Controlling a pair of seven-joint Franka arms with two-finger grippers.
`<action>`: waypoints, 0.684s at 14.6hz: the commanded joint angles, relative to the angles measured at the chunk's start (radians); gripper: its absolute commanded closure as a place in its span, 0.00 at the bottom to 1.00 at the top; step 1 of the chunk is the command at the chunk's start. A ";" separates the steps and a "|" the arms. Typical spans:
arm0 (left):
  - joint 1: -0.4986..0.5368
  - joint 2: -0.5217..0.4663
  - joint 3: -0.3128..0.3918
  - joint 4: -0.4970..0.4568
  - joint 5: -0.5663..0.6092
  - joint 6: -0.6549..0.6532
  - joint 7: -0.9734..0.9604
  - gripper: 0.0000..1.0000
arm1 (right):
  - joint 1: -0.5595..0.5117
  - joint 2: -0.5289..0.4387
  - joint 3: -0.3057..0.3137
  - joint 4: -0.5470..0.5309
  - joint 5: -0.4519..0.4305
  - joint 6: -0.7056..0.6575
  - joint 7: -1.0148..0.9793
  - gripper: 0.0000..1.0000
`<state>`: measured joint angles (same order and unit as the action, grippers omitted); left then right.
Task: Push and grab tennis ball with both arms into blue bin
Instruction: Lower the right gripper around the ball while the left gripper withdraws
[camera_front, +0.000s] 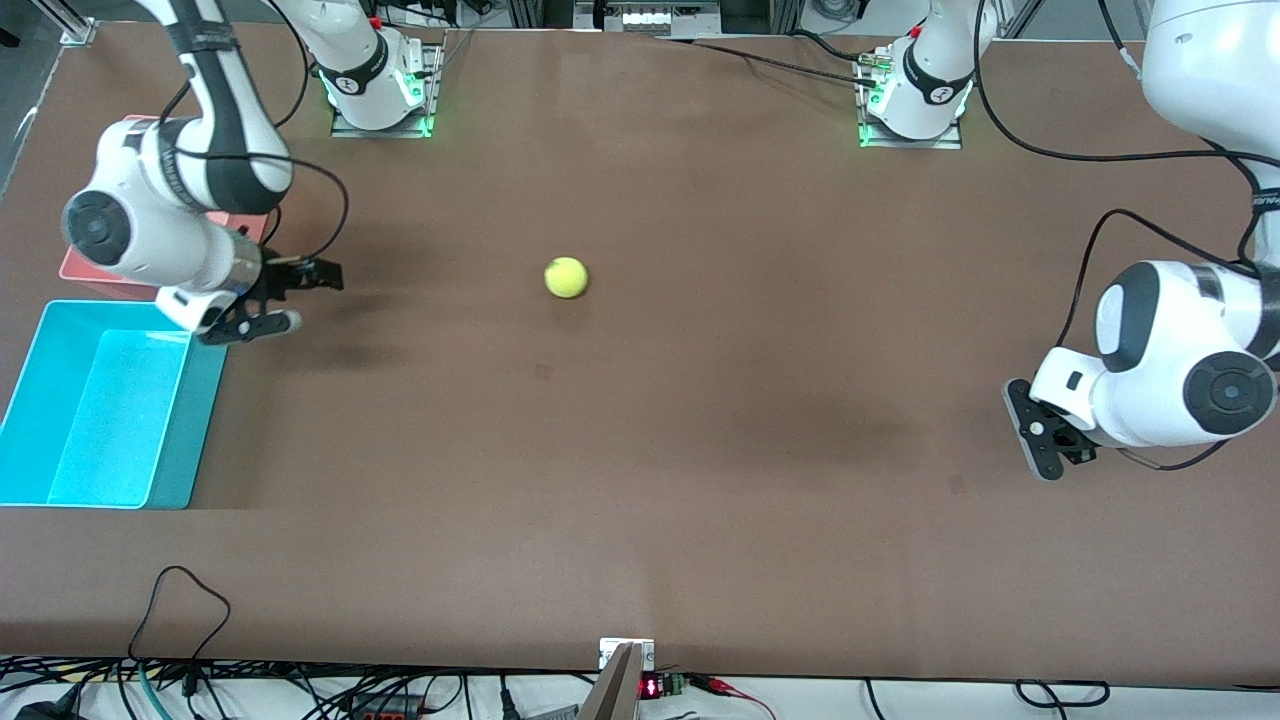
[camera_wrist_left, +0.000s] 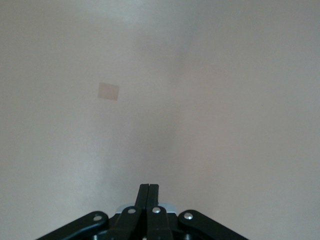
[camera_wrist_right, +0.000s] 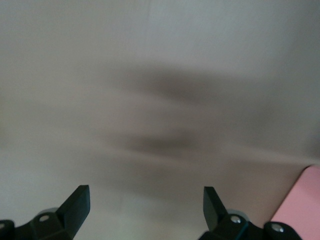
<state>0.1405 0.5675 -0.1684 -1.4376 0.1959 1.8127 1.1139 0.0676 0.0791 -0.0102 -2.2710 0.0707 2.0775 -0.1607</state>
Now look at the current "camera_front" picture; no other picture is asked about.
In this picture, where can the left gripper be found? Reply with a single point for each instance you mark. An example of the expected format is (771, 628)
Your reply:
(1078, 447)

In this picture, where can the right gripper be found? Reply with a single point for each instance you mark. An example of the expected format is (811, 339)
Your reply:
(281, 281)

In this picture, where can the yellow tennis ball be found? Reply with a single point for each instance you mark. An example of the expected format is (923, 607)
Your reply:
(567, 278)

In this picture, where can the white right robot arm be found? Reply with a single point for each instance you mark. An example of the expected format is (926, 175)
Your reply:
(120, 230)

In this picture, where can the pink plastic bin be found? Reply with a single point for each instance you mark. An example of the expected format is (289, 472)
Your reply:
(85, 272)

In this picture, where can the blue plastic bin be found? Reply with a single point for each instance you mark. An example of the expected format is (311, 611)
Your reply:
(110, 420)

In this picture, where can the white lit control box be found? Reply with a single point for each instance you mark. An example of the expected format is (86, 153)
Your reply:
(645, 17)

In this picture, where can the black red power strip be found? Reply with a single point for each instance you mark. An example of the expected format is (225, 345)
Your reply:
(390, 710)

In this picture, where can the red LED display module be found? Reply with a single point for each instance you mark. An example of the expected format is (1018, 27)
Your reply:
(651, 687)

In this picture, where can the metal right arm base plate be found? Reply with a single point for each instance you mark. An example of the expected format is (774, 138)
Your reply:
(434, 90)

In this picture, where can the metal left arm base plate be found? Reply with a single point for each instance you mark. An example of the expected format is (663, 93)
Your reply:
(910, 143)

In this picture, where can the white mount bracket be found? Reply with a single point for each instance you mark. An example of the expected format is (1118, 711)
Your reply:
(607, 650)

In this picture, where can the grey camera mount pole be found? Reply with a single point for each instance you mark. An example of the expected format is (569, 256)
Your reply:
(615, 690)

